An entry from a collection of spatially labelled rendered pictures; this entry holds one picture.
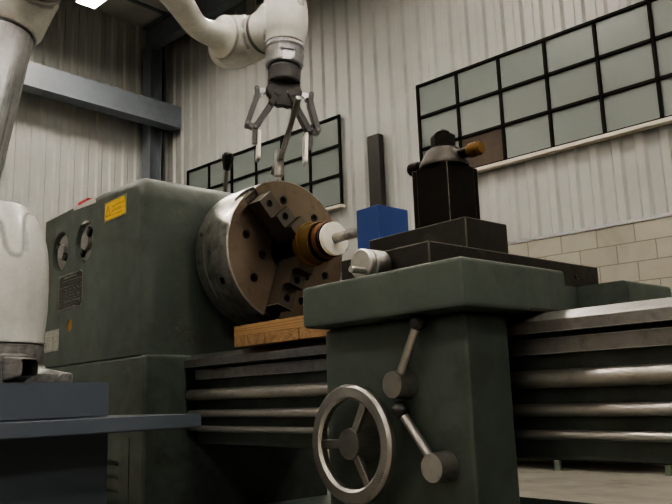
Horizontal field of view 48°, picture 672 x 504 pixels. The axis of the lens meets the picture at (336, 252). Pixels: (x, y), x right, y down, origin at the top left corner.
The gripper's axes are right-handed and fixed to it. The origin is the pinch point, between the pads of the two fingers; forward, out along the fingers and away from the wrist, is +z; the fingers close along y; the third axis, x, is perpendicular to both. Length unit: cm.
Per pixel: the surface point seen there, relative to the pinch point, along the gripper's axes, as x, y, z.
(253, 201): -6.6, -6.8, 13.8
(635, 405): -81, 28, 57
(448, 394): -69, 11, 55
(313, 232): -13.7, 4.7, 21.5
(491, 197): 630, 350, -206
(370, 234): -28.7, 12.3, 25.1
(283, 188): -1.4, 0.3, 8.8
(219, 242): -5.3, -13.3, 22.8
